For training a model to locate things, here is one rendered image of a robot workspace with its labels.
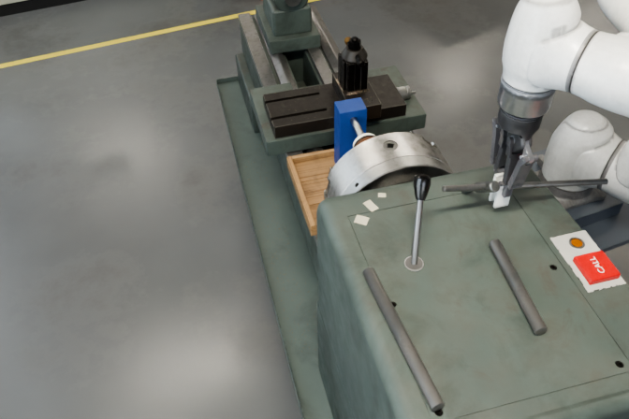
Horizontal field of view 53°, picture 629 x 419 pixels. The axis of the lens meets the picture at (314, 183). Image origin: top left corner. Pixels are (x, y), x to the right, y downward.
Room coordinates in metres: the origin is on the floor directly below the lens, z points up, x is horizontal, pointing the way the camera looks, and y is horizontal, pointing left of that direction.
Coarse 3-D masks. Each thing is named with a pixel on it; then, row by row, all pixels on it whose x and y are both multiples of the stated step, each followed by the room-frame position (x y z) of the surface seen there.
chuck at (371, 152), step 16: (368, 144) 1.13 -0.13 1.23; (400, 144) 1.12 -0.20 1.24; (416, 144) 1.13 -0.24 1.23; (432, 144) 1.18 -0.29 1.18; (352, 160) 1.10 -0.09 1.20; (368, 160) 1.08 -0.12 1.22; (384, 160) 1.07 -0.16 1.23; (336, 176) 1.10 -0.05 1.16; (352, 176) 1.06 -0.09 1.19; (336, 192) 1.06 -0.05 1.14
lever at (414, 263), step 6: (420, 204) 0.81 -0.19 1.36; (420, 210) 0.80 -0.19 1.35; (420, 216) 0.80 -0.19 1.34; (420, 222) 0.79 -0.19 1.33; (414, 228) 0.79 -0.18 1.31; (420, 228) 0.79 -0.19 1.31; (414, 234) 0.78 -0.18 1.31; (414, 240) 0.77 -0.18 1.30; (414, 246) 0.77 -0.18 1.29; (414, 252) 0.76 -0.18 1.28; (408, 258) 0.76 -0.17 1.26; (414, 258) 0.75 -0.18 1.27; (420, 258) 0.76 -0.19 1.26; (408, 264) 0.75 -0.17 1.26; (414, 264) 0.75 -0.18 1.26; (420, 264) 0.75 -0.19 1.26; (414, 270) 0.73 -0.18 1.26
